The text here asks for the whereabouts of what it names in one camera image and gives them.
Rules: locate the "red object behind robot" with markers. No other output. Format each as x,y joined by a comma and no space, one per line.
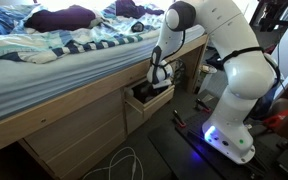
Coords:
275,121

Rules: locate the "red black clamp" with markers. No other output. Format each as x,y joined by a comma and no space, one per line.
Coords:
202,106
178,119

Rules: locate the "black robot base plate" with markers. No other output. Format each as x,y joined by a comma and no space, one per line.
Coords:
269,163

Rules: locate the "small black sock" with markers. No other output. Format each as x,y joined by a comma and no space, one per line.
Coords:
137,27

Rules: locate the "wooden bed frame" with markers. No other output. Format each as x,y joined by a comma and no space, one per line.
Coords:
61,138

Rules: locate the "red black clamp right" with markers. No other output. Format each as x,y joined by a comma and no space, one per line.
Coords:
202,106

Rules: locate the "striped blue white duvet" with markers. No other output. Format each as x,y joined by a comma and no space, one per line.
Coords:
40,48

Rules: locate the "light blue mattress sheet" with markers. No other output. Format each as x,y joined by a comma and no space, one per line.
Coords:
24,85

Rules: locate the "dark purple pillow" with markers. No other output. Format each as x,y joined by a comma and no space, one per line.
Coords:
72,18

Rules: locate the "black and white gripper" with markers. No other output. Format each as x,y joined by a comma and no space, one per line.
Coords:
164,83

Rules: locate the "round bin with plate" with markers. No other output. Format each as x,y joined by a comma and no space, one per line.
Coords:
204,74

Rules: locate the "red black clamp left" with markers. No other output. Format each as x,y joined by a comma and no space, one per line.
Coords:
178,119

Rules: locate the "black clothes in drawer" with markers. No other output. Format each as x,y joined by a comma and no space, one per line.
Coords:
145,92

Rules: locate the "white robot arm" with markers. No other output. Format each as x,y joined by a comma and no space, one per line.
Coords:
249,75

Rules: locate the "dark purple clothing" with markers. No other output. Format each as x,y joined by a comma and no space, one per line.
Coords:
129,9

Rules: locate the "black bag on floor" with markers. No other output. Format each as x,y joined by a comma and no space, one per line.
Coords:
215,61

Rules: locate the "open wooden drawer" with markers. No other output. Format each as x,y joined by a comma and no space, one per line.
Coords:
147,109

